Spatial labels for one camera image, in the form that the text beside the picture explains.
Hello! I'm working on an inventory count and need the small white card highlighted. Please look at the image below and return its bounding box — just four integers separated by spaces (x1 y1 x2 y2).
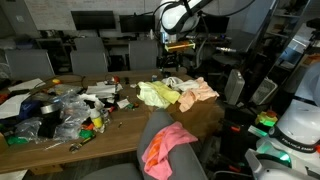
116 98 131 110

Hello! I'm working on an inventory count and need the white tower heater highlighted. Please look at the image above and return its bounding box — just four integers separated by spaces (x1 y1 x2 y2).
223 68 246 106

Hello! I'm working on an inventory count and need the green plastic item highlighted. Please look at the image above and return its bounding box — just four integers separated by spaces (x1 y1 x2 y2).
78 128 95 140

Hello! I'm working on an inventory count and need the bright yellow microfibre cloth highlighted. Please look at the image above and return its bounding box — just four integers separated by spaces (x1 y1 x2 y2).
151 80 182 105

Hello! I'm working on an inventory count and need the clear plastic bag pile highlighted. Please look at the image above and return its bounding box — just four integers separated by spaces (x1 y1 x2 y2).
14 91 92 143

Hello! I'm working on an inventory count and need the pale green towel cloth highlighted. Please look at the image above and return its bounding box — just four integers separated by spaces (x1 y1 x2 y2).
136 81 168 110

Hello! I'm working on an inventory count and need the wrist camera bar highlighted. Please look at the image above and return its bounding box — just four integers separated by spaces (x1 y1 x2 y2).
164 40 197 53

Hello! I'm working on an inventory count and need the orange plastic item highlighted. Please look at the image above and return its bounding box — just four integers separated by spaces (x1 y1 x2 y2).
81 122 95 131

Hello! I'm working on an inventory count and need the peach shirt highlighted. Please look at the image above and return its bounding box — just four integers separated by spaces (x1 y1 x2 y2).
177 76 221 114

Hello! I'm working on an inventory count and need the blue bag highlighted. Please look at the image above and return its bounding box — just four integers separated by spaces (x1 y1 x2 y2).
17 99 43 121

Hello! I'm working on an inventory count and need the white paper stack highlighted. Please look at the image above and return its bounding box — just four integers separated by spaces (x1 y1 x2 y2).
85 81 123 100

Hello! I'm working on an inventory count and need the white terry towel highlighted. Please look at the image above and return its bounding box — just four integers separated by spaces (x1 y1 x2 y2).
161 76 202 94

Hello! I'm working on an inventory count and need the wall whiteboard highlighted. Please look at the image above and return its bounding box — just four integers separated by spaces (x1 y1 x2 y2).
23 0 164 32

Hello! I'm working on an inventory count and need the white paper sheet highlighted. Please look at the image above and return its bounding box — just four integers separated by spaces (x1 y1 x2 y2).
0 92 32 120
7 77 47 93

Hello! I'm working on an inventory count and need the silver tape roll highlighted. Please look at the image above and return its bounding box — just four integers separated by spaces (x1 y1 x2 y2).
39 102 61 115

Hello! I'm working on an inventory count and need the green plastic bag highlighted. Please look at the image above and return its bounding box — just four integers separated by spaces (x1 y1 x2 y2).
5 134 30 146

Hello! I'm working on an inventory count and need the black camera on stand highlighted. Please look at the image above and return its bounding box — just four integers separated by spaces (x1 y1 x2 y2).
305 17 320 44

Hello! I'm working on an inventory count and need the silver wrist cable connector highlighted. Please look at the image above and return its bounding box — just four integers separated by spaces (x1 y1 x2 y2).
215 46 238 55

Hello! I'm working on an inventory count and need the pink shirt with orange stripes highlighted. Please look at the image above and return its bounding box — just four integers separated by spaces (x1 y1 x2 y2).
140 121 199 180

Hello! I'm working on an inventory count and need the adjustable wrench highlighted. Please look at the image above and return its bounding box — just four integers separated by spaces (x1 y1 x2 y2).
68 133 97 154

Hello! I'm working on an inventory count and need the large black monitor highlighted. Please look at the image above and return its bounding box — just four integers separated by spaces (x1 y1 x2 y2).
70 10 117 32

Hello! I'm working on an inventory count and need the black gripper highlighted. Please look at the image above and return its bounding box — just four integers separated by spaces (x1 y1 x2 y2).
156 52 184 74

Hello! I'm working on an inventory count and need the emergency stop button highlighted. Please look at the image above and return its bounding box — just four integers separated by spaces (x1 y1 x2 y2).
254 110 279 128

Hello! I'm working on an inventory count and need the metal shelf rack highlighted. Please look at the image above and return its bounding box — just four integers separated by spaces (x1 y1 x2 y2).
263 0 320 69

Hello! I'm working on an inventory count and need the white grille heater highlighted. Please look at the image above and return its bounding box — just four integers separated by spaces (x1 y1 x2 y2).
250 76 279 106

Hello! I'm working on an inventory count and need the white bottle yellow label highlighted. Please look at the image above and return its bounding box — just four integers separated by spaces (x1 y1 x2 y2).
88 105 105 134

